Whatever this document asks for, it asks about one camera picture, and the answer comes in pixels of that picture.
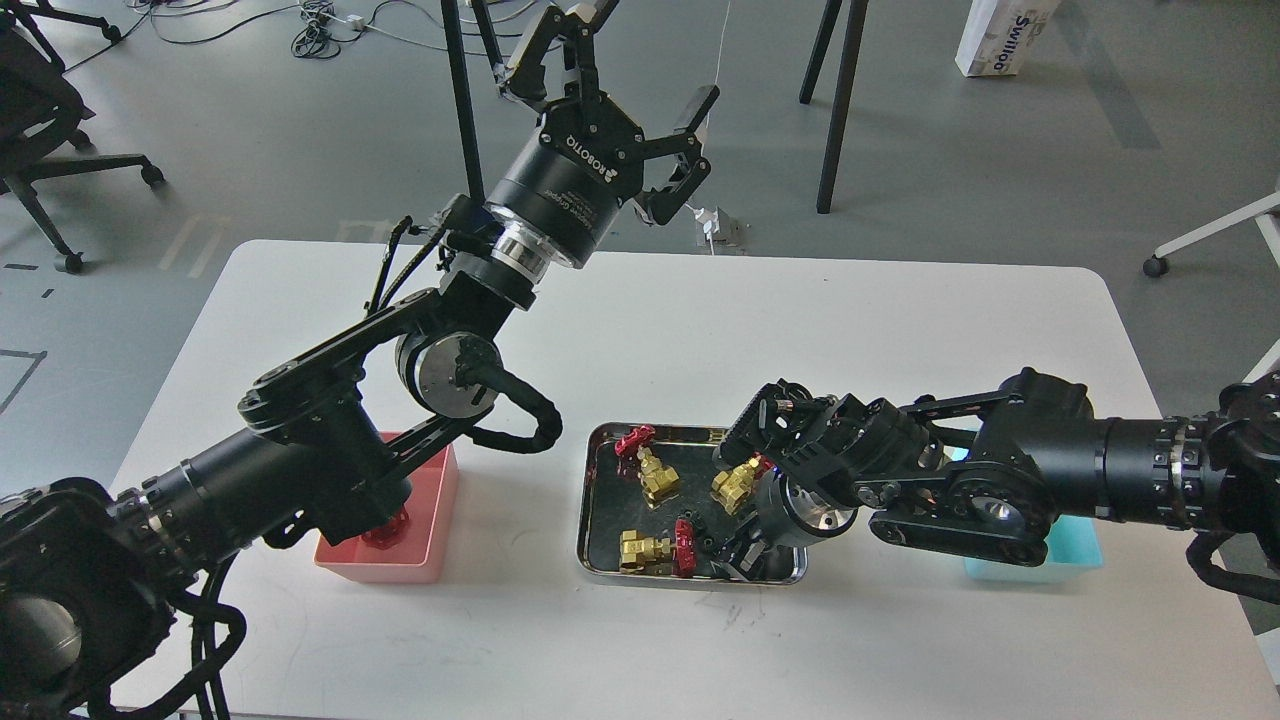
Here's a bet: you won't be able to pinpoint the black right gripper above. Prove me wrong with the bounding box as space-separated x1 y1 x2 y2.
712 473 858 582

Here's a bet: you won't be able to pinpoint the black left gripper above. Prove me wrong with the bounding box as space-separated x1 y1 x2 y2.
484 0 721 272

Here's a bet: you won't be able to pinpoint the brass valve red handle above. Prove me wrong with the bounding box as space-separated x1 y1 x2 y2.
360 506 411 551

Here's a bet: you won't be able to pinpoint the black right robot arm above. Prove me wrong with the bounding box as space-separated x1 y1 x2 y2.
716 368 1279 603

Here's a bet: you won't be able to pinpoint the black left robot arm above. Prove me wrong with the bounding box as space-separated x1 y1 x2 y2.
3 1 721 719

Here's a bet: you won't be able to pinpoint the brass valve top right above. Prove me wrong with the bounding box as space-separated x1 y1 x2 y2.
710 455 774 516

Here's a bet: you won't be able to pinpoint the brass valve bottom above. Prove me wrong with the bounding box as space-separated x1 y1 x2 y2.
620 518 698 578

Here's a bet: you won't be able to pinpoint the brass valve top left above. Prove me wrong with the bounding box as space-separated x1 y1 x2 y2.
614 424 681 510

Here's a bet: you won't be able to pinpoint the light blue plastic box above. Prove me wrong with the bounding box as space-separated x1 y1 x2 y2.
964 515 1105 584

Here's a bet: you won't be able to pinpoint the pink plastic box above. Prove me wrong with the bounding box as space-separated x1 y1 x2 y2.
314 445 458 584

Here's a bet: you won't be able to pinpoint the white cardboard box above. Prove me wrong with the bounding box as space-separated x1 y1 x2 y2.
955 1 1059 77

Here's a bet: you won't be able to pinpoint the stainless steel tray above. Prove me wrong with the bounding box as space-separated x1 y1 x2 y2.
577 421 808 589

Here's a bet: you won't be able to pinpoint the white power adapter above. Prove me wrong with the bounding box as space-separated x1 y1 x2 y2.
692 208 749 256

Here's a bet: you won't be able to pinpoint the black table leg left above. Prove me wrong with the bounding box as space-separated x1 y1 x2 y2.
442 1 506 202

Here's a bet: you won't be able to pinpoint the black table leg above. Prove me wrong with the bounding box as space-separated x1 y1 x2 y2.
442 1 506 202
797 1 870 214

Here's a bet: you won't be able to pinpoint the black table leg right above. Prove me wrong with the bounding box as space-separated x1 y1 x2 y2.
797 1 870 214

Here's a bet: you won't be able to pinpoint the black office chair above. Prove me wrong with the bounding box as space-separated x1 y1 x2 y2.
1 12 165 274

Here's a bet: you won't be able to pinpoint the white chair base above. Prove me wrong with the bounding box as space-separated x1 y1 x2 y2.
1143 190 1280 380

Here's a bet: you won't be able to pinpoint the white cable on floor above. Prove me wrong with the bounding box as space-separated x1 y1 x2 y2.
684 0 733 213

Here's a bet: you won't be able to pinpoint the black cables on floor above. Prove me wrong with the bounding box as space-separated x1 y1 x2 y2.
131 0 521 59

